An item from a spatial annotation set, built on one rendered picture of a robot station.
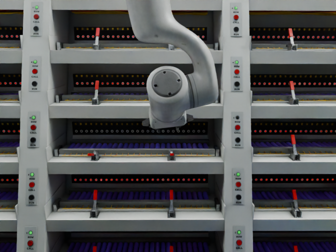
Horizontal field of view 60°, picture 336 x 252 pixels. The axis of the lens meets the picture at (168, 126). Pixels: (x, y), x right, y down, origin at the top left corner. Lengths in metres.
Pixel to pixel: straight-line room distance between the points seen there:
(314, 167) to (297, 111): 0.20
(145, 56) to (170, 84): 0.48
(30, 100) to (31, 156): 0.19
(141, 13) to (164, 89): 0.15
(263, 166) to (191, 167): 0.25
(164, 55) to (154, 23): 0.45
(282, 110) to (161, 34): 0.61
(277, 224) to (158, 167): 0.45
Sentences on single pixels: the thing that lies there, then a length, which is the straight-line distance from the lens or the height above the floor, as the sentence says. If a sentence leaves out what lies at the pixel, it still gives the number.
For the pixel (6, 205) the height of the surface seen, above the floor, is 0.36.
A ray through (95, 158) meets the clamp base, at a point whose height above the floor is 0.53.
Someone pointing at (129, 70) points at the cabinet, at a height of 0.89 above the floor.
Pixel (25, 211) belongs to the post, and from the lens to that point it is 1.13.
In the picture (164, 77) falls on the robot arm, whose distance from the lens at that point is 0.59.
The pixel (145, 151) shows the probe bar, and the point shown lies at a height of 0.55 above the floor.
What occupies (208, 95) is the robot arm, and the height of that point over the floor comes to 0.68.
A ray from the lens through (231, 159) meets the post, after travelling 1.03.
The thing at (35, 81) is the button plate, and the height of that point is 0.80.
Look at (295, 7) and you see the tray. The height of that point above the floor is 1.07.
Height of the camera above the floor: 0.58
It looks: 3 degrees up
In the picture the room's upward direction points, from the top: straight up
